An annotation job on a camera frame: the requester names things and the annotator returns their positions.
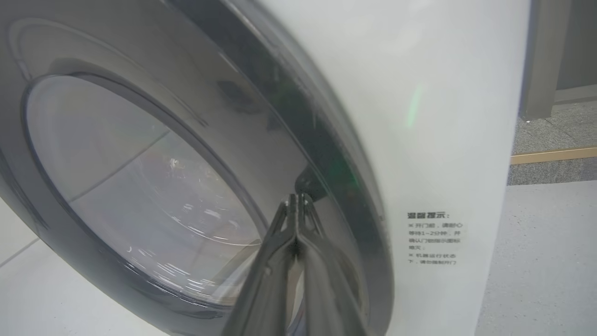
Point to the white front-load washing machine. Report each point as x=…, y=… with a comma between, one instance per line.
x=443, y=140

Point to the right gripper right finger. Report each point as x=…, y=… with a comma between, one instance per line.
x=326, y=294

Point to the grey metal post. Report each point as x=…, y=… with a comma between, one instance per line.
x=543, y=56

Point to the black round glass washer door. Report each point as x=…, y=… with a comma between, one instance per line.
x=116, y=186

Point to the wooden floor strip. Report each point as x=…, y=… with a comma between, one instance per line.
x=555, y=155

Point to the black printed text label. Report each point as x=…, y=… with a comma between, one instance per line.
x=433, y=238

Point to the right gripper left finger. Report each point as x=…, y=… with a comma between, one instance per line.
x=266, y=289

